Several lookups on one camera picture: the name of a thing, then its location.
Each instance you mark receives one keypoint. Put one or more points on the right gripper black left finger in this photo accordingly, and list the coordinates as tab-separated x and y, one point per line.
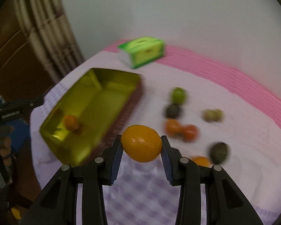
57	202

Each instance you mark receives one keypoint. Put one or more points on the small mandarin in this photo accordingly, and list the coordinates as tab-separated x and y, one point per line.
71	123

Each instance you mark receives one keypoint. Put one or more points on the orange-red tomato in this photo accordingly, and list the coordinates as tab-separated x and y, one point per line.
173	127

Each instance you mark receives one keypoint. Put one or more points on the large orange mandarin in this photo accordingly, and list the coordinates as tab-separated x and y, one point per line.
141	143

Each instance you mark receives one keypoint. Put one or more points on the dark passion fruit upper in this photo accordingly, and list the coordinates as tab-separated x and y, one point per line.
219	153

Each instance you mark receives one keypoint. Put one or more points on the red tomato right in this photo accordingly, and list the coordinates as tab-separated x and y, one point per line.
190	133

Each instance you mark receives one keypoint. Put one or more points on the right tan longan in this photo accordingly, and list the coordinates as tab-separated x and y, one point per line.
219	115

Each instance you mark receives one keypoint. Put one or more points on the tan longan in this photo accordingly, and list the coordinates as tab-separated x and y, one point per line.
208	115
219	115

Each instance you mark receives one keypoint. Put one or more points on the left tan longan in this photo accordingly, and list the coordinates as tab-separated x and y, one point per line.
208	115

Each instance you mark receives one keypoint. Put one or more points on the small dark passion fruit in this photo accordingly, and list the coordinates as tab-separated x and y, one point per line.
173	111

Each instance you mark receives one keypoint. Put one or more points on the red gold toffee tin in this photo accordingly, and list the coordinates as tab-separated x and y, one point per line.
102	100

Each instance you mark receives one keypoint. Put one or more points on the pink foam mat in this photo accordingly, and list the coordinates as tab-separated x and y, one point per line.
248	105

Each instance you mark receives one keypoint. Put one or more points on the green tomato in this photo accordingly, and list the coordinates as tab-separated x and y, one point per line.
178	96

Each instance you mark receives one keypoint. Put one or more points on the green tissue pack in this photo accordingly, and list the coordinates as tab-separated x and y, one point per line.
136	53

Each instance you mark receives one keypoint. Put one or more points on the striped curtain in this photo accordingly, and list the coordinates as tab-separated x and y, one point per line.
48	32

